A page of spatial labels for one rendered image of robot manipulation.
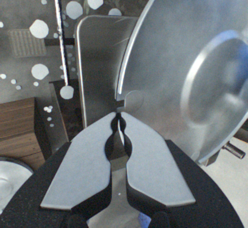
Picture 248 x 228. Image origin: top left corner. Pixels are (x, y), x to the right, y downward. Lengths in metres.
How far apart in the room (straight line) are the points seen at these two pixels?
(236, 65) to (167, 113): 0.11
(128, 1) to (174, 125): 0.20
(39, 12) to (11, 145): 0.59
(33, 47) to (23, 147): 0.39
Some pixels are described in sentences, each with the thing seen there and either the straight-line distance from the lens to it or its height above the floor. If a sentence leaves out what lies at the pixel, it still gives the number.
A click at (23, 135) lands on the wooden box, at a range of 0.66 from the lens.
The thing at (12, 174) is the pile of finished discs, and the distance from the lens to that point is 0.75.
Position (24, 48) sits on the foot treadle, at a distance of 0.74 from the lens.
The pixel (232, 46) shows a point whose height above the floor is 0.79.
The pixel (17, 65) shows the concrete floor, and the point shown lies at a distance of 0.92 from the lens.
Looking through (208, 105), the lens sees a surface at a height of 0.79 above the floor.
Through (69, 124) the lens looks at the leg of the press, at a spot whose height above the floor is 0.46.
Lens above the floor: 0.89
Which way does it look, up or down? 52 degrees down
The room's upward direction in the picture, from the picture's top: 132 degrees clockwise
